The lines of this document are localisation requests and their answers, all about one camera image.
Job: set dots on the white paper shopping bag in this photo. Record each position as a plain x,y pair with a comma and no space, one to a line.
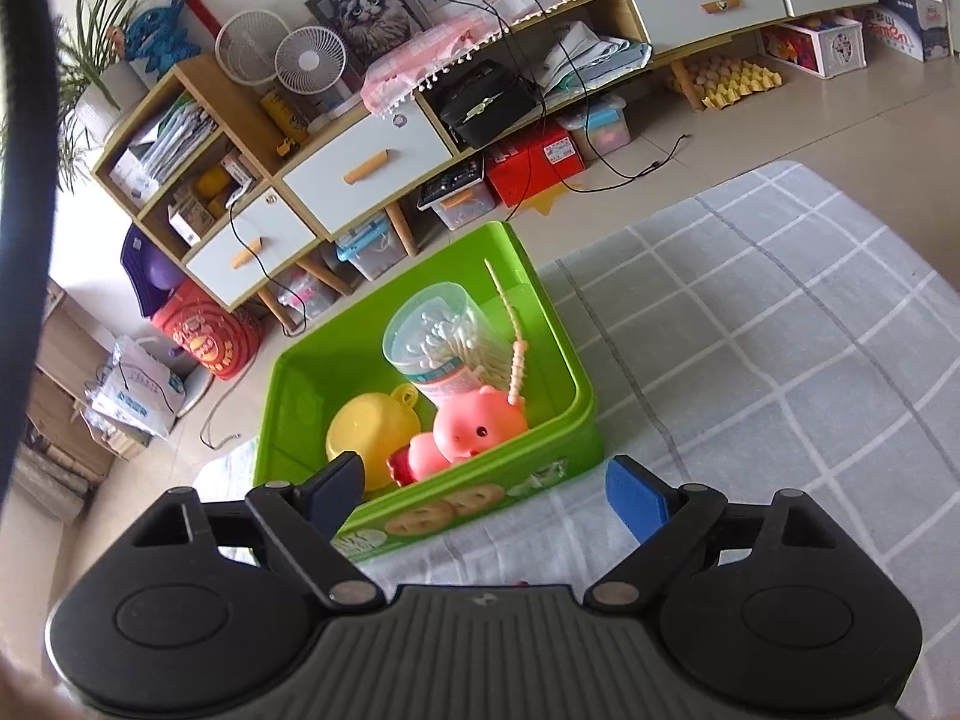
138,390

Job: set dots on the small white desk fan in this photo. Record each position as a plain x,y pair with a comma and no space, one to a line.
310,60

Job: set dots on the framed cat picture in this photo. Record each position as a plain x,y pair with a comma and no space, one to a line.
370,29

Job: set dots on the purple plush toy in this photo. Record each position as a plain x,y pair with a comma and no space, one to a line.
153,275

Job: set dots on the yellow plastic toy bowl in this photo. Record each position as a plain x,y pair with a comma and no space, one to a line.
374,426

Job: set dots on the black handbag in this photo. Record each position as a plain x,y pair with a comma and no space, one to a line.
485,102

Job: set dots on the clear cotton swab jar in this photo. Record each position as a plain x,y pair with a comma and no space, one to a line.
444,344

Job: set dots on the red snack bucket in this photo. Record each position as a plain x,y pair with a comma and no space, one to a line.
223,342

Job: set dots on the wooden cabinet with drawers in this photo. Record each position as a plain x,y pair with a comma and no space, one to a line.
362,163

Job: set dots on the pink lace cloth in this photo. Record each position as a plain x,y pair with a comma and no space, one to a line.
415,65

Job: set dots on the grey checked table cloth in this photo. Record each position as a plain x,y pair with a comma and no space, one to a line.
767,333

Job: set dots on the bead string stick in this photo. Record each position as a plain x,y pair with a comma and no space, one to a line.
519,343

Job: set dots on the pink pig toy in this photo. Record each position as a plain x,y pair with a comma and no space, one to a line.
465,426

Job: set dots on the large white fan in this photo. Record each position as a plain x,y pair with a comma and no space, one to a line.
246,45

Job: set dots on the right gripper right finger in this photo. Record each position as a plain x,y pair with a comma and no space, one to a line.
671,525

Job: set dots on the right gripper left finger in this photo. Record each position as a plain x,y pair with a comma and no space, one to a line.
297,523

